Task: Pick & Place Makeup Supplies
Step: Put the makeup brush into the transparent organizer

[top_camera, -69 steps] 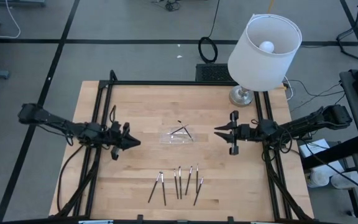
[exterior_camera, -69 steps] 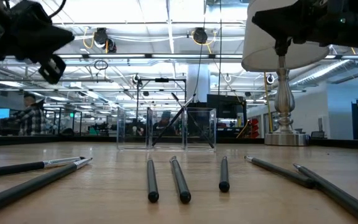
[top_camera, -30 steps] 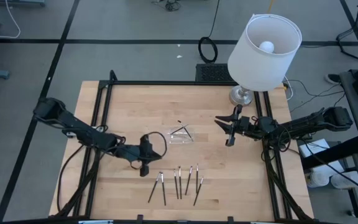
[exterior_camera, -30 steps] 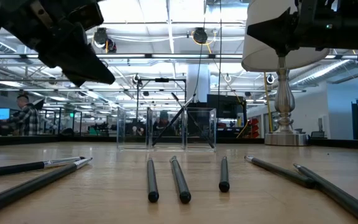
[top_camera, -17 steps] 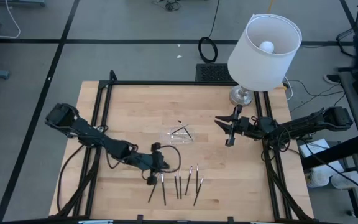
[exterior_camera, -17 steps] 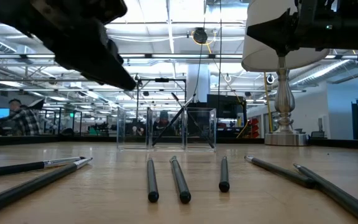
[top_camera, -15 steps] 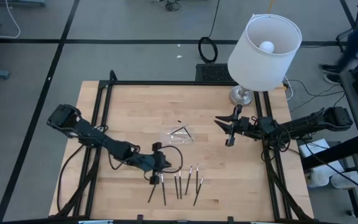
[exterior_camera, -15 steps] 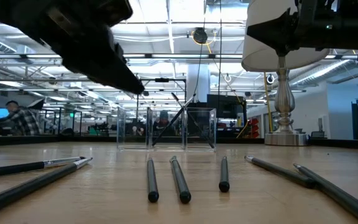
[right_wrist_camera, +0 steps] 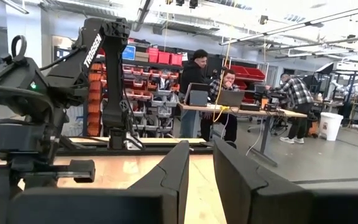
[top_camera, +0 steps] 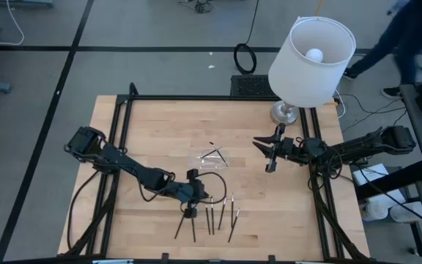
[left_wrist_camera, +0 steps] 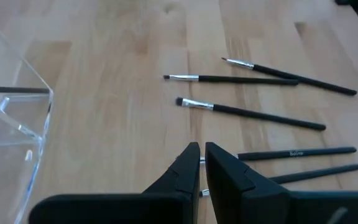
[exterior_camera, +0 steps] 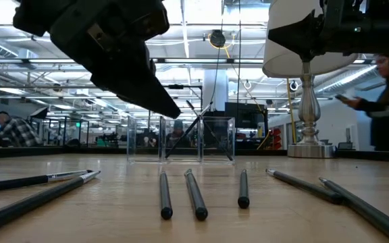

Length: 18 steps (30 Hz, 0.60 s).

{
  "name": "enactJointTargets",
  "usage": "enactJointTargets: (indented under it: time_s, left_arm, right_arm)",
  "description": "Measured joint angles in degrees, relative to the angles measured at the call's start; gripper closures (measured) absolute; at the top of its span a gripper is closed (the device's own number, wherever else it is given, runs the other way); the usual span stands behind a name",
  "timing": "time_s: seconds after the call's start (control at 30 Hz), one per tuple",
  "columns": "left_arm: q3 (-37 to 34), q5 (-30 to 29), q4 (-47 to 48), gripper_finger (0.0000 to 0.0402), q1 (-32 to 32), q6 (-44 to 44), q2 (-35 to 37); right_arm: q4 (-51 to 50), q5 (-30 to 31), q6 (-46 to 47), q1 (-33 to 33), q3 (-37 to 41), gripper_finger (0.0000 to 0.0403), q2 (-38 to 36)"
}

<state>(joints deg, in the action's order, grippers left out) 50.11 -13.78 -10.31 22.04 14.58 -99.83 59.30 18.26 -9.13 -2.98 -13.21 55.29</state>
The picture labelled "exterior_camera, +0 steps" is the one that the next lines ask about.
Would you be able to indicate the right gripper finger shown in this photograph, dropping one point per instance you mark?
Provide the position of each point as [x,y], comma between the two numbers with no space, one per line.
[302,37]

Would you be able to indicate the black television screen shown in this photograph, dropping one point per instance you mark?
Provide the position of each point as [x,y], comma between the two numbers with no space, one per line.
[245,114]

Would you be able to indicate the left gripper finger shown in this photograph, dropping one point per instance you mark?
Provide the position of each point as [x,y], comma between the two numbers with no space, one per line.
[137,87]

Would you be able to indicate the red storage bins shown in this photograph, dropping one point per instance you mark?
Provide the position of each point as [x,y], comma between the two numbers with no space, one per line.
[276,138]

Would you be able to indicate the black smartphone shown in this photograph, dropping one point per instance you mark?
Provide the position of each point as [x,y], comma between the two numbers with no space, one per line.
[341,98]

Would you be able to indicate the white shade silver table lamp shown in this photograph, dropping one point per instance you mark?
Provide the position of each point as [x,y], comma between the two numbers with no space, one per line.
[308,108]

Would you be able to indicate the gray laptop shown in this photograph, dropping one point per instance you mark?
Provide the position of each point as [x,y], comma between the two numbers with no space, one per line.
[344,146]

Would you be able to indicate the long black pen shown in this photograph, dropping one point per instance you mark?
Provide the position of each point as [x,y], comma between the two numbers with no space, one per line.
[366,207]
[29,204]

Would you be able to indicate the black camera rig frame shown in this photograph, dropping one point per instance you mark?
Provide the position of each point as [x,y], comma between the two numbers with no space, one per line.
[184,86]

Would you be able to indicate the clear acrylic organizer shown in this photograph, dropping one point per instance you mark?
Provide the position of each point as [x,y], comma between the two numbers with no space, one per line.
[147,141]

